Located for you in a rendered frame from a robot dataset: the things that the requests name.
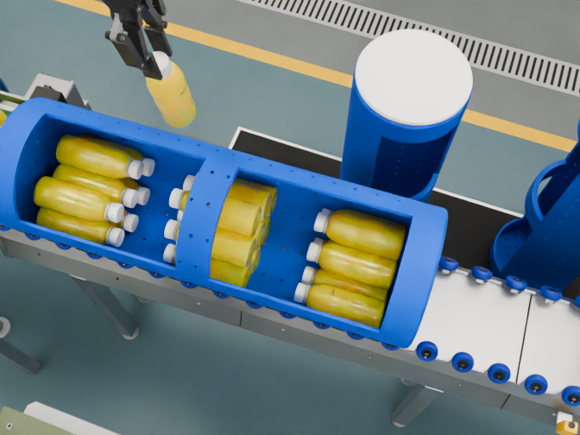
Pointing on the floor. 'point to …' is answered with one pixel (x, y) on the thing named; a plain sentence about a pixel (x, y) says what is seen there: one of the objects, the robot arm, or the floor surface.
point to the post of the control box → (18, 357)
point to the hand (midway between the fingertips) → (154, 53)
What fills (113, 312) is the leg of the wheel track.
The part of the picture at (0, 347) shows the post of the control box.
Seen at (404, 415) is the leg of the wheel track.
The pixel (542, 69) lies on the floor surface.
